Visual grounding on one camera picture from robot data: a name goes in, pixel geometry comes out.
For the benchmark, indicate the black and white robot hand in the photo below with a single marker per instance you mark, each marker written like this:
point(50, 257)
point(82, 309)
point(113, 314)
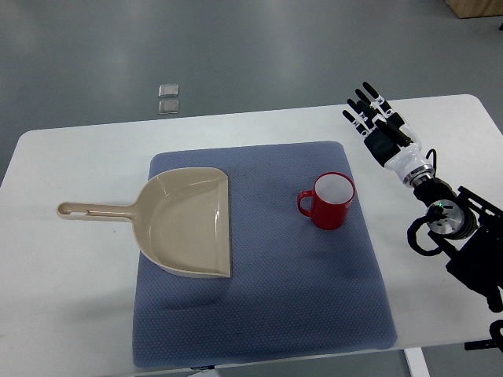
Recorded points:
point(388, 137)

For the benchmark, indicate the red cup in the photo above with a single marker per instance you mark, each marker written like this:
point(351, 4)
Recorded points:
point(329, 200)

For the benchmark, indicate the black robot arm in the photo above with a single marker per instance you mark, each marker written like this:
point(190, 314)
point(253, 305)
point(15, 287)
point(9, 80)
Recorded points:
point(465, 227)

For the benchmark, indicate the beige plastic dustpan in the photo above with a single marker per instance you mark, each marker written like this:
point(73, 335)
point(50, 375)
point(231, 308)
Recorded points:
point(180, 221)

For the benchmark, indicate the wooden box corner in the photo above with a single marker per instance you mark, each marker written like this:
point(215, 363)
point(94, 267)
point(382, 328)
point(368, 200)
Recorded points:
point(465, 9)

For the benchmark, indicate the blue textured mat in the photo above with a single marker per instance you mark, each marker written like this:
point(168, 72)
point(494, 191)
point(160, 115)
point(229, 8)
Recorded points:
point(295, 289)

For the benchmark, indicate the white table leg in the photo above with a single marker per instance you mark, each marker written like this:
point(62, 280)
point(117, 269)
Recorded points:
point(416, 362)

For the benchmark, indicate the upper metal floor plate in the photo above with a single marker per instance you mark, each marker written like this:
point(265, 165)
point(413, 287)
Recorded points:
point(168, 90)

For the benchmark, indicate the metal floor plate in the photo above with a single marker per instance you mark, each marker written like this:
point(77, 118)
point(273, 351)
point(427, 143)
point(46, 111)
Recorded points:
point(170, 106)
point(168, 90)

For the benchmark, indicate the lower metal floor plate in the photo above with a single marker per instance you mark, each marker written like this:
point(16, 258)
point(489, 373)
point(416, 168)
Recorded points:
point(170, 106)

